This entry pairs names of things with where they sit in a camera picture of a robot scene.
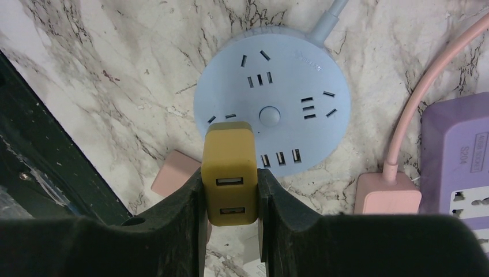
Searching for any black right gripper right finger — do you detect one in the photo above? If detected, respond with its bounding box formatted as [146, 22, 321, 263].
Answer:
[258, 170, 488, 276]

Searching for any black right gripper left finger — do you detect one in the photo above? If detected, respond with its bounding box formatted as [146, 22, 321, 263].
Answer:
[1, 172, 208, 276]

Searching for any pink plug adapter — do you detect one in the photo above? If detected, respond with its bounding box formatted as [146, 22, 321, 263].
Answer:
[151, 150, 201, 197]

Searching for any yellow plug adapter front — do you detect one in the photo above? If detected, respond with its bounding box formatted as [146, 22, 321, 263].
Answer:
[201, 122, 258, 227]

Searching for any pink power strip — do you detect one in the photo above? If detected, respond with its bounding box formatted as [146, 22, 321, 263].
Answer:
[353, 173, 422, 214]

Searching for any round blue power socket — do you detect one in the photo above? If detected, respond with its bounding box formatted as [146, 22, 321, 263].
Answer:
[193, 26, 351, 177]

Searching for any purple power strip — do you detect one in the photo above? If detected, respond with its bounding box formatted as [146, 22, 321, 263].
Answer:
[419, 92, 488, 253]

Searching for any pink cable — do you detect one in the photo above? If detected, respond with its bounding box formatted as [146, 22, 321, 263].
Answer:
[382, 11, 489, 184]

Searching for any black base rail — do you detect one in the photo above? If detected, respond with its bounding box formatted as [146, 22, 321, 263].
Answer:
[1, 55, 131, 225]

